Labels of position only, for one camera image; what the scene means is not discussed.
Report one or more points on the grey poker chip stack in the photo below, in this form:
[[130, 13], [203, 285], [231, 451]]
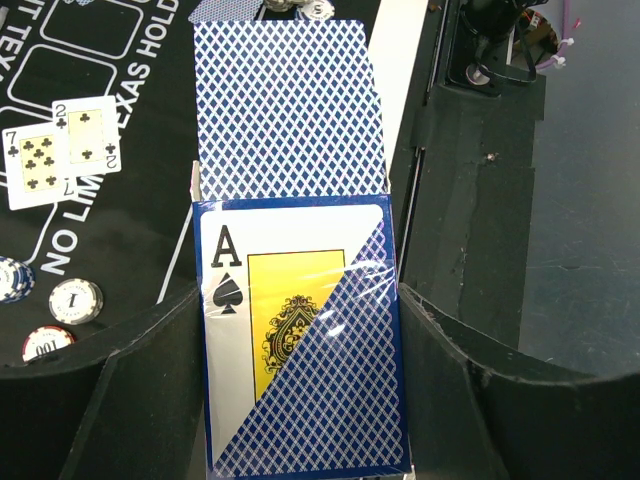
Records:
[[75, 301]]

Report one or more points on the two of clubs card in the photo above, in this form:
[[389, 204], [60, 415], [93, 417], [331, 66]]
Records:
[[86, 136]]

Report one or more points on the blue backed playing cards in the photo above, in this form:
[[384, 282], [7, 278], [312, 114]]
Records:
[[287, 109]]

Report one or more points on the seven of clubs card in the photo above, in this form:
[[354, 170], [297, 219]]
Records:
[[33, 170]]

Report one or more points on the blue playing card deck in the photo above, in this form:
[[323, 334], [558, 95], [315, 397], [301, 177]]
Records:
[[303, 356]]

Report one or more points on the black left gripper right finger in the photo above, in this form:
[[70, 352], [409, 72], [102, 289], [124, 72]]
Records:
[[479, 409]]

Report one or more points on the red poker chip stack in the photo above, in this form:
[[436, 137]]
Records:
[[45, 340]]

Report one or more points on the black poker felt mat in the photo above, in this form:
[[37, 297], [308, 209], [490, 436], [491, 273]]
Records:
[[130, 131]]

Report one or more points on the dealt cards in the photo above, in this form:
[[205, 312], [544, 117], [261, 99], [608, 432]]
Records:
[[224, 10]]

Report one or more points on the blue poker chip stack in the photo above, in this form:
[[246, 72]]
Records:
[[17, 280]]

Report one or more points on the grey chips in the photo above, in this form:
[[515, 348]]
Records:
[[283, 5]]

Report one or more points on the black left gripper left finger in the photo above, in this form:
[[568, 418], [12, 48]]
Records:
[[123, 404]]

